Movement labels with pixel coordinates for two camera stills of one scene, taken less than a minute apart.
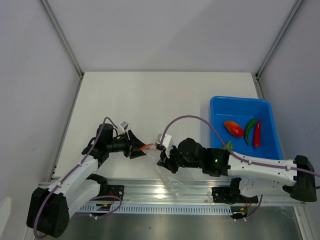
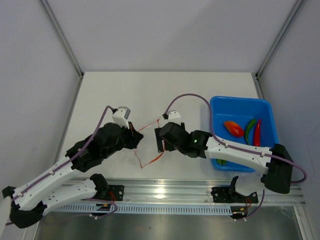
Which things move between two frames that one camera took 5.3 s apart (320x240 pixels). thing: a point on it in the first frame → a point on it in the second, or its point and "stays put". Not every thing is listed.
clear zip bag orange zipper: (177, 182) → (146, 151)
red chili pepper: (257, 138) stays put
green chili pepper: (249, 126) stays put
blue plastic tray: (247, 125) stays put
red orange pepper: (234, 128) stays put
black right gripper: (167, 162) → (159, 140)
